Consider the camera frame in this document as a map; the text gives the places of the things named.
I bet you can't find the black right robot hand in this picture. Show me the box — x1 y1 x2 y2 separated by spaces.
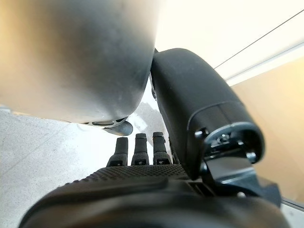
19 48 293 228

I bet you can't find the grey robot body shell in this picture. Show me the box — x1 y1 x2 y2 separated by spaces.
0 0 157 136

